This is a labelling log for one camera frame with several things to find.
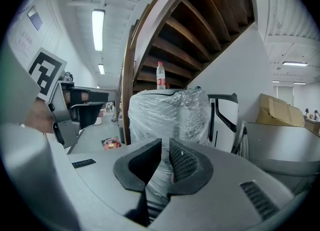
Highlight plastic-wrapped grey appliance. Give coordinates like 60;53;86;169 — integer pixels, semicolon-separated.
128;88;210;146

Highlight white and black machine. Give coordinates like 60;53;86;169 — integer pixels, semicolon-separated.
207;93;239;154

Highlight ceiling light panel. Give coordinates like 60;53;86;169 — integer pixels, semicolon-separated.
282;61;309;68

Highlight person's left forearm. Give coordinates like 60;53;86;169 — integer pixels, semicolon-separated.
24;96;55;134

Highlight cluttered office desk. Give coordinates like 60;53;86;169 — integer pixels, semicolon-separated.
303;108;320;136

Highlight dark blue wall poster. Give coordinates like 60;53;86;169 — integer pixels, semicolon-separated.
26;5;44;31

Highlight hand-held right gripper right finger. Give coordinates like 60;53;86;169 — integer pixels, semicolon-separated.
168;137;215;196

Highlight brown cardboard box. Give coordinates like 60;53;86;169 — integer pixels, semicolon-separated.
255;93;306;128

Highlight clear red-label water bottle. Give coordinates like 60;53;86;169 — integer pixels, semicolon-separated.
156;61;167;91

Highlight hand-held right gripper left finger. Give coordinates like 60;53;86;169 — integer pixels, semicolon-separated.
113;138;163;192

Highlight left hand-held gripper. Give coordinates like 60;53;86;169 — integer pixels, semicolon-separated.
0;42;119;149

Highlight long ceiling light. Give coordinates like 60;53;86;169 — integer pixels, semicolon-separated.
91;9;106;52

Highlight brown wooden staircase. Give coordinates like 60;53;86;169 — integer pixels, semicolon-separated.
121;0;256;146

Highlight red tool on floor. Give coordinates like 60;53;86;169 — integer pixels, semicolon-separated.
102;137;122;150

